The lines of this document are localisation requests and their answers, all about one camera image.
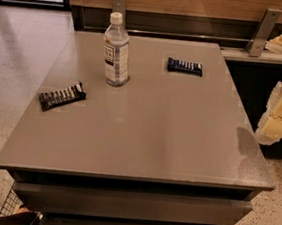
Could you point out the blue rxbar blueberry bar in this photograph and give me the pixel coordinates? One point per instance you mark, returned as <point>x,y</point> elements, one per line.
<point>184,67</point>

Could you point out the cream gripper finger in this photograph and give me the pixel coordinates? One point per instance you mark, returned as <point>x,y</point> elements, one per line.
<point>269,128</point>
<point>274,45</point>

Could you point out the wire mesh basket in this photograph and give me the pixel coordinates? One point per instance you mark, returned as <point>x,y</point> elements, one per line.
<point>11,203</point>

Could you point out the clear plastic water bottle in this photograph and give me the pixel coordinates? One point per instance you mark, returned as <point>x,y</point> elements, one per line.
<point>116,51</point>

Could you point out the grey drawer cabinet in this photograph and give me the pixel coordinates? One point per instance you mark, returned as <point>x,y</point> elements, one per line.
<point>164,149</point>

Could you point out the black rxbar chocolate bar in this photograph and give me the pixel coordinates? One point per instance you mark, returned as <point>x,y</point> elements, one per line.
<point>54,99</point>

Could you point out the left metal wall bracket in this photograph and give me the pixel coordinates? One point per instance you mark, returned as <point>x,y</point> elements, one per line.
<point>118,8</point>

